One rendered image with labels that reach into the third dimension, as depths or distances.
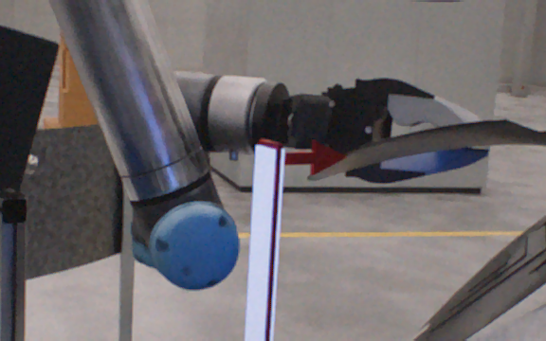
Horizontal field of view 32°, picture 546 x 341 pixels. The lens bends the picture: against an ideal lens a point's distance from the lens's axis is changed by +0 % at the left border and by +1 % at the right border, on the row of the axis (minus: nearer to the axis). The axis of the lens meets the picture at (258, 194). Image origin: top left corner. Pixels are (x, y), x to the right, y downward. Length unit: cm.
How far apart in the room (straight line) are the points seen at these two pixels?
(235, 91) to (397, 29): 631
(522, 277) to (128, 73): 43
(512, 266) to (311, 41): 601
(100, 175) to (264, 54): 420
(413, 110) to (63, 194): 188
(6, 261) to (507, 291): 55
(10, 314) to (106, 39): 47
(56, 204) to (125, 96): 186
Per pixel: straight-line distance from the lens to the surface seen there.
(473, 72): 748
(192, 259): 79
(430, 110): 84
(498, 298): 96
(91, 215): 275
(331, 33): 699
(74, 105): 877
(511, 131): 65
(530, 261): 97
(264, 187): 63
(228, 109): 89
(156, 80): 79
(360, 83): 86
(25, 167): 117
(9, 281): 114
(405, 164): 85
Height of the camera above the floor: 127
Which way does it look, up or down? 11 degrees down
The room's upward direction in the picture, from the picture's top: 3 degrees clockwise
